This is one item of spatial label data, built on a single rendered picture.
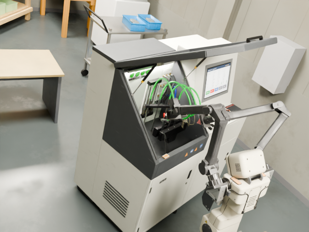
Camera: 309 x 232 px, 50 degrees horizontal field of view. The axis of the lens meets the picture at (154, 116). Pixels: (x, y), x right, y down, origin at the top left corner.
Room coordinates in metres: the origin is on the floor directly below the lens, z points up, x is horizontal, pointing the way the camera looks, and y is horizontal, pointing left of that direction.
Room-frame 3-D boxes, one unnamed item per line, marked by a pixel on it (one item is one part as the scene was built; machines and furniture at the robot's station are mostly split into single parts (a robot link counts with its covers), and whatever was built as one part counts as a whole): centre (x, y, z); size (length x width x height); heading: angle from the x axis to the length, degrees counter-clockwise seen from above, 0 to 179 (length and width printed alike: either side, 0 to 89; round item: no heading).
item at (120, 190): (2.34, -0.07, 0.39); 0.70 x 0.58 x 0.79; 145
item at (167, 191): (2.18, -0.30, 0.44); 0.65 x 0.02 x 0.68; 145
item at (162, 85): (2.67, -0.02, 1.20); 0.13 x 0.03 x 0.31; 145
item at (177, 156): (2.19, -0.29, 0.87); 0.62 x 0.04 x 0.16; 145
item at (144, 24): (4.81, 0.75, 0.57); 1.21 x 0.70 x 1.13; 137
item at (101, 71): (2.87, 0.08, 0.75); 1.40 x 0.28 x 1.50; 145
